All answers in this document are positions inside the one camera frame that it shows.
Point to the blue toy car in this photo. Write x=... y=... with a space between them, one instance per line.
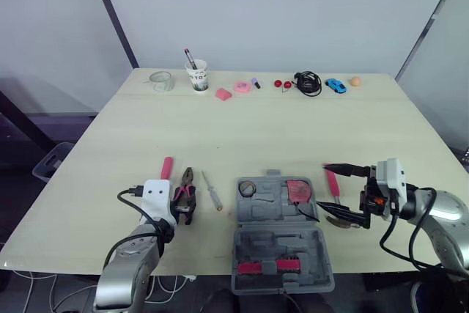
x=335 y=85

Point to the purple marker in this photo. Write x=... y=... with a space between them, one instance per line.
x=255 y=83

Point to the pen with red cap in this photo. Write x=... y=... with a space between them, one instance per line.
x=190 y=57

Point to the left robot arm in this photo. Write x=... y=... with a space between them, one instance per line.
x=124 y=261

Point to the white paper cup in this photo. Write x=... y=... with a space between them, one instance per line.
x=199 y=76

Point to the clear glass cup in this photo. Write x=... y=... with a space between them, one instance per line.
x=161 y=82

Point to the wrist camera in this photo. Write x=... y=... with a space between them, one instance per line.
x=393 y=181
x=157 y=199

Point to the pink eraser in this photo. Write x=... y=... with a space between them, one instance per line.
x=223 y=94

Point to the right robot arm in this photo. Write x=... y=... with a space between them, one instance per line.
x=445 y=214

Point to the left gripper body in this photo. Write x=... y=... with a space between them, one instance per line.
x=184 y=214

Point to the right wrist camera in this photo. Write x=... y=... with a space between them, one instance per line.
x=393 y=181

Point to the pink round case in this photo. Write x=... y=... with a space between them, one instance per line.
x=242 y=87

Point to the red tape measure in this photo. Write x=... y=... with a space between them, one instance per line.
x=298 y=190

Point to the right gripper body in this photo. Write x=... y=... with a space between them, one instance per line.
x=377 y=201

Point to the orange ball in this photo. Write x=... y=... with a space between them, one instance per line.
x=356 y=81

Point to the small red ball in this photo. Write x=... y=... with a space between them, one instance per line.
x=278 y=83
x=287 y=84

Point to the small red bit holder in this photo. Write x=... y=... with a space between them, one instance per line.
x=288 y=264
x=249 y=268

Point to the roll of tape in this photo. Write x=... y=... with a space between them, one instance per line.
x=248 y=188

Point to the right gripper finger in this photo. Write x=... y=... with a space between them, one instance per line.
x=351 y=169
x=348 y=214

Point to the grey tool case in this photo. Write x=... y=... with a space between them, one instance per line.
x=282 y=239

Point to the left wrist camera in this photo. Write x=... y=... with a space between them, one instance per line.
x=157 y=199

